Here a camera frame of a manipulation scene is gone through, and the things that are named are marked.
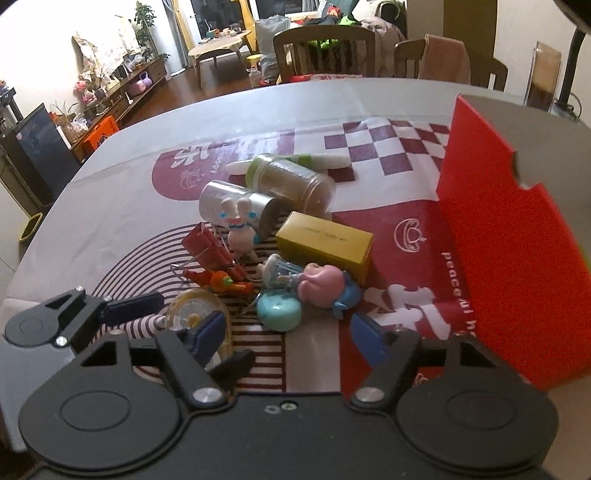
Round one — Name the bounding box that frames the clear tape roll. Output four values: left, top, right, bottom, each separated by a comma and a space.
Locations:
165, 290, 232, 365

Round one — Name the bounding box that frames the red cardboard box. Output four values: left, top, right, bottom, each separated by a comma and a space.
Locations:
436, 93, 591, 393

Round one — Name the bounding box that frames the red printed bag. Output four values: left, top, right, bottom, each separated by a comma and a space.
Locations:
290, 72, 365, 85

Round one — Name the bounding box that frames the yellow green bin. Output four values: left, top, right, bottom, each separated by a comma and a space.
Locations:
18, 212, 44, 243

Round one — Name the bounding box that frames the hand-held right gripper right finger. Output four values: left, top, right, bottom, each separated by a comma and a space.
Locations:
350, 313, 498, 412

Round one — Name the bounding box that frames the grey plastic bag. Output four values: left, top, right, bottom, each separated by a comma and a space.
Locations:
254, 14, 291, 84

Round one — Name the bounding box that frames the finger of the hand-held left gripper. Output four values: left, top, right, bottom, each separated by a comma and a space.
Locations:
209, 348, 256, 394
41, 287, 164, 348

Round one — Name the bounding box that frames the pile of clothes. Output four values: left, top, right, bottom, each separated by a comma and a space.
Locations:
295, 0, 407, 47

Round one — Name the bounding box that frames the orange plastic crate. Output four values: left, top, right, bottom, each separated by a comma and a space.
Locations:
83, 115, 121, 153

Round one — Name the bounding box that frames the large binder clip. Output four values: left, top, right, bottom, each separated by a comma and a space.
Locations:
181, 223, 234, 269

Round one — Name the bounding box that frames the white rabbit figurine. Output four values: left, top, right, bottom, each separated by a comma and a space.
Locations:
219, 198, 262, 263

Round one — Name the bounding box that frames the wooden low cabinet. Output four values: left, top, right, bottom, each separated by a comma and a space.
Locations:
69, 55, 169, 148

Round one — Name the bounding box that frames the wooden dining chair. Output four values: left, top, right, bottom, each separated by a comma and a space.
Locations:
272, 28, 377, 86
394, 37, 509, 90

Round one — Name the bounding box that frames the orange red toy figure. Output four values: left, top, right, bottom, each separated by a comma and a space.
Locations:
182, 269, 254, 295

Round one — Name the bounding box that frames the teal round case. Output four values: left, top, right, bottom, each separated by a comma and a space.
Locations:
256, 293, 303, 332

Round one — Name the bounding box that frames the black mini fridge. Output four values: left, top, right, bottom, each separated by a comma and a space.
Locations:
0, 104, 79, 208

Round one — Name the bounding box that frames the potted green plant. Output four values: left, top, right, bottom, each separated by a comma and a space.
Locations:
134, 0, 158, 61

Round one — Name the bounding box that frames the tall clear glass container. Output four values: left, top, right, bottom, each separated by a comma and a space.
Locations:
524, 41, 561, 114

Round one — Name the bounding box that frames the pink flower bouquet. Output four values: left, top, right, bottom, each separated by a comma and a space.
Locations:
76, 78, 100, 104

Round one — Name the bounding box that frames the desk lamp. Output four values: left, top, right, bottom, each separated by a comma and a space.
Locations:
551, 0, 591, 121

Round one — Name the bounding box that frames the wooden coffee table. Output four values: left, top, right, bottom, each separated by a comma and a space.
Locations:
187, 30, 252, 88

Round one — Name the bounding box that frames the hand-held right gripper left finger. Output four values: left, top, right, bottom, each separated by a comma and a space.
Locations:
78, 311, 229, 411

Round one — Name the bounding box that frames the clear jar with green lid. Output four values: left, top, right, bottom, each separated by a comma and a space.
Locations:
245, 154, 336, 217

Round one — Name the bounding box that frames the white and green tube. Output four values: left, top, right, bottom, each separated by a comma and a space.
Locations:
228, 154, 352, 177

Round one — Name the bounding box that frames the yellow rectangular box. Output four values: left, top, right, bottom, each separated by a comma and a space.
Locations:
276, 211, 375, 287

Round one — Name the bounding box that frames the pink cloth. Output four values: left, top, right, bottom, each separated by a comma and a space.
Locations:
422, 33, 472, 86

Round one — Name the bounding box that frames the pink haired doll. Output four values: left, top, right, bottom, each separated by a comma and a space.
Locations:
259, 253, 362, 320

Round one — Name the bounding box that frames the silver tin can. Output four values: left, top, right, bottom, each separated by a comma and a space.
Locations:
198, 180, 281, 243

